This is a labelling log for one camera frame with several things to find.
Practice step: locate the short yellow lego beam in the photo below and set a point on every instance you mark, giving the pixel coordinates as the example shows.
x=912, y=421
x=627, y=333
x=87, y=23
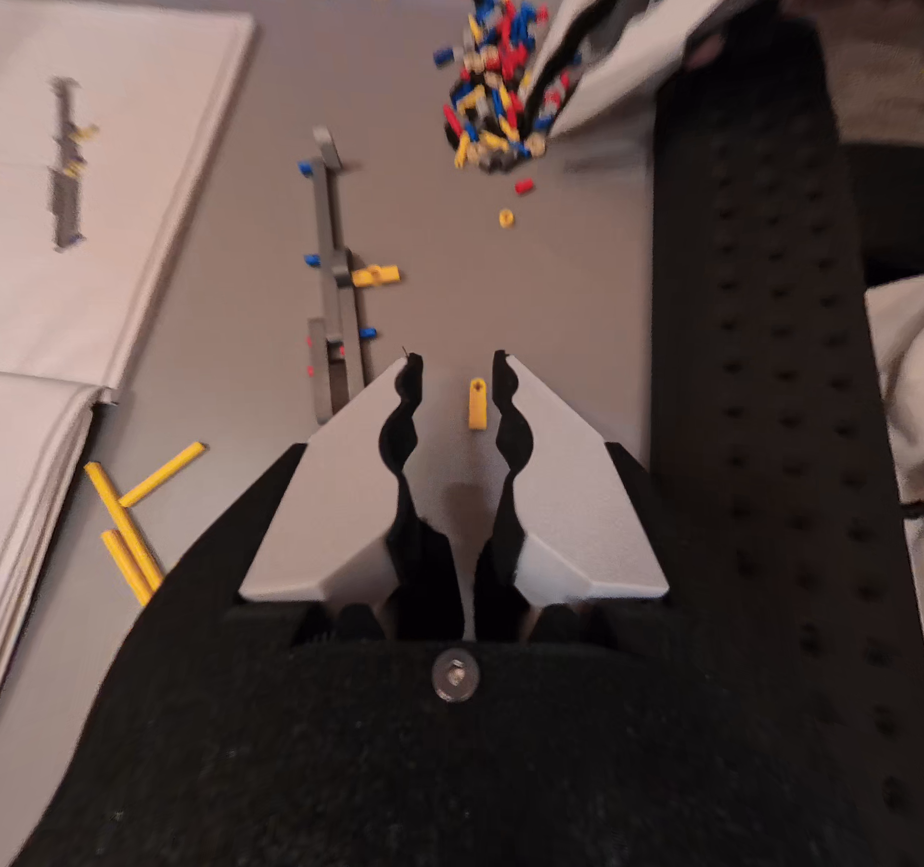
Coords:
x=477, y=404

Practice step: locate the black perforated board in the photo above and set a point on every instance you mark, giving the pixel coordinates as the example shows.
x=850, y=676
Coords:
x=758, y=376

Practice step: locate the open instruction booklet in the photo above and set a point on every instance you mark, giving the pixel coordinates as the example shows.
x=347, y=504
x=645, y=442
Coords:
x=108, y=196

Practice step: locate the yellow lego connector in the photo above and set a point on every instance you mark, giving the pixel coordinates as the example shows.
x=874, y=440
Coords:
x=375, y=275

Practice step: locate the pile of small colourful lego pieces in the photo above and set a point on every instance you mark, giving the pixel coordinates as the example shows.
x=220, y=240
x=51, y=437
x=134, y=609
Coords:
x=498, y=73

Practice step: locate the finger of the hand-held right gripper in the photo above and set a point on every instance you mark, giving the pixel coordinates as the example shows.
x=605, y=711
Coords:
x=650, y=51
x=577, y=8

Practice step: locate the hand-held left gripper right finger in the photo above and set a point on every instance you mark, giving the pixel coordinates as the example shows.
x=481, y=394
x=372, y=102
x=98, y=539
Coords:
x=585, y=520

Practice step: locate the long grey lego beam assembly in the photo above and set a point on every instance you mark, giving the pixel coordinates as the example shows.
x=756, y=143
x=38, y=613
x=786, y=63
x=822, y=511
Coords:
x=328, y=217

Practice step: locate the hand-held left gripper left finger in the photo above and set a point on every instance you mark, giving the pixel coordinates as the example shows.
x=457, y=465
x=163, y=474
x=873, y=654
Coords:
x=317, y=520

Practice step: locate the cluster of yellow lego pieces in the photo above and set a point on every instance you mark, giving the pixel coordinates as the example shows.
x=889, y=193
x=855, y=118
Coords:
x=123, y=520

